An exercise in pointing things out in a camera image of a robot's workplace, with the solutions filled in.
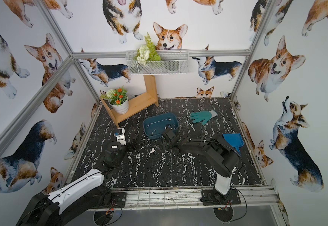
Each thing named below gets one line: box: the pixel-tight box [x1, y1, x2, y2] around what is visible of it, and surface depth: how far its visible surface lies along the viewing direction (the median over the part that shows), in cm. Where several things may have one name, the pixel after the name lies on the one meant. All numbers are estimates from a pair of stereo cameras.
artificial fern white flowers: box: [133, 32, 162, 66], surface depth 82 cm
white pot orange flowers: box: [99, 85, 129, 115], surface depth 97 cm
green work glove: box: [189, 109, 218, 126], surface depth 112 cm
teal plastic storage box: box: [142, 112, 180, 140], surface depth 108 cm
